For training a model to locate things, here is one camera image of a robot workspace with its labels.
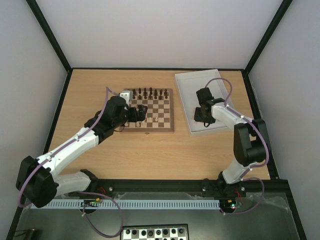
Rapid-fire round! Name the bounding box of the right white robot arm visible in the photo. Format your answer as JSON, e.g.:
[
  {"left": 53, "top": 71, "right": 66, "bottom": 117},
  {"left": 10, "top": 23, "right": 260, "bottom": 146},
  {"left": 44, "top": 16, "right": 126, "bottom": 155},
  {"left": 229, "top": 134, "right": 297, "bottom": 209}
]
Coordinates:
[{"left": 194, "top": 87, "right": 271, "bottom": 196}]

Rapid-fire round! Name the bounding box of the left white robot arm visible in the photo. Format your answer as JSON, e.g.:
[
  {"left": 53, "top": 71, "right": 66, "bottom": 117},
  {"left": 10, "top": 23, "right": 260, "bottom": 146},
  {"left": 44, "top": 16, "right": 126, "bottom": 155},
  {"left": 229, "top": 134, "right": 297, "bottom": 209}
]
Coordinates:
[{"left": 16, "top": 93, "right": 148, "bottom": 208}]

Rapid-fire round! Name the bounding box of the wooden chess board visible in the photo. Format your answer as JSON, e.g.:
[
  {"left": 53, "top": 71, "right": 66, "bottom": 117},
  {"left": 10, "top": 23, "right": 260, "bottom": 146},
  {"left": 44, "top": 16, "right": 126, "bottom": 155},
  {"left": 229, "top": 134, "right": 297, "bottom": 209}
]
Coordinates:
[{"left": 123, "top": 87, "right": 175, "bottom": 133}]

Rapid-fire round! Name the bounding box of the printed checker calibration board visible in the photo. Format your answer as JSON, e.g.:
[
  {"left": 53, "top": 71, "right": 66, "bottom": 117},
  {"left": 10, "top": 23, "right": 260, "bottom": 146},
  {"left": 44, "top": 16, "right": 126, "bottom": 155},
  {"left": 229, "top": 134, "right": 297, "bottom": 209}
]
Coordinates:
[{"left": 120, "top": 224, "right": 190, "bottom": 240}]

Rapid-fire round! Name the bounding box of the white cardboard box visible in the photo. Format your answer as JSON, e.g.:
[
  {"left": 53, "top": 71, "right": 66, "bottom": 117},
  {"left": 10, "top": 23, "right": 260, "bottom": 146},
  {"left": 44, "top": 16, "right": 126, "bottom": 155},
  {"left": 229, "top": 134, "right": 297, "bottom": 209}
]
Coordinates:
[{"left": 175, "top": 69, "right": 231, "bottom": 137}]

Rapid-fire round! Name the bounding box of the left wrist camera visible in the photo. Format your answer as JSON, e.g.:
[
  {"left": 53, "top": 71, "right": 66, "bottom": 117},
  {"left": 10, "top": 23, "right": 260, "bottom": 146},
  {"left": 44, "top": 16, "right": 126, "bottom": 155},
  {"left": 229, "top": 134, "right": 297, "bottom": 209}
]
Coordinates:
[{"left": 119, "top": 90, "right": 134, "bottom": 102}]

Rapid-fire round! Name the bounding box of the black aluminium rail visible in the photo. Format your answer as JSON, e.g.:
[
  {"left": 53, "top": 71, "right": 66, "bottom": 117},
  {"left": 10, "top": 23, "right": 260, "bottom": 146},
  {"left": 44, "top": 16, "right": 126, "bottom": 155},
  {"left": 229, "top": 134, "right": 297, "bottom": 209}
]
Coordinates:
[{"left": 69, "top": 178, "right": 291, "bottom": 201}]

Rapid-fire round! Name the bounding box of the light blue cable duct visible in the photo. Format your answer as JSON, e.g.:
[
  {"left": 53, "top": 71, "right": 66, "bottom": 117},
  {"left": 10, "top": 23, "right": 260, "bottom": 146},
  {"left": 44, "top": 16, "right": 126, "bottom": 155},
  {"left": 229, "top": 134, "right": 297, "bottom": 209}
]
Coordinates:
[{"left": 43, "top": 199, "right": 220, "bottom": 210}]

